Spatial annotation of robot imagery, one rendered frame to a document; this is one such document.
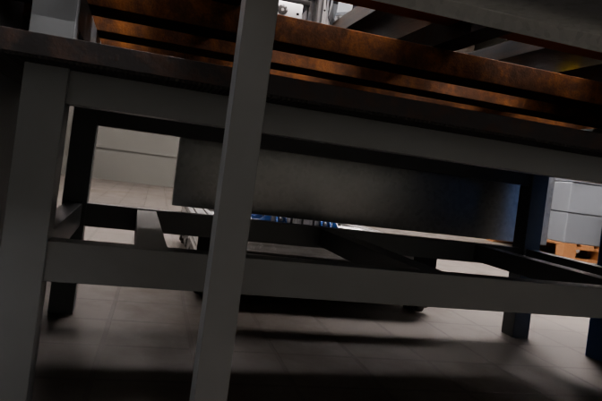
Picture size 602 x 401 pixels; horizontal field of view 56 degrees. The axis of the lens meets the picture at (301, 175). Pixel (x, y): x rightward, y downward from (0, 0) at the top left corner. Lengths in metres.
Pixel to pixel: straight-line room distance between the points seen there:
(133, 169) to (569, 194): 5.88
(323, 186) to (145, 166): 7.00
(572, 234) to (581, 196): 0.33
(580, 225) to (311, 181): 3.98
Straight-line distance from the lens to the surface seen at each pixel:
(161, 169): 8.66
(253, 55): 0.70
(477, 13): 1.01
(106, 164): 8.69
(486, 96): 1.50
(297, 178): 1.74
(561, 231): 5.45
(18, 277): 0.93
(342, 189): 1.79
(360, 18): 1.38
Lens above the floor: 0.44
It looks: level
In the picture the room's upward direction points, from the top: 7 degrees clockwise
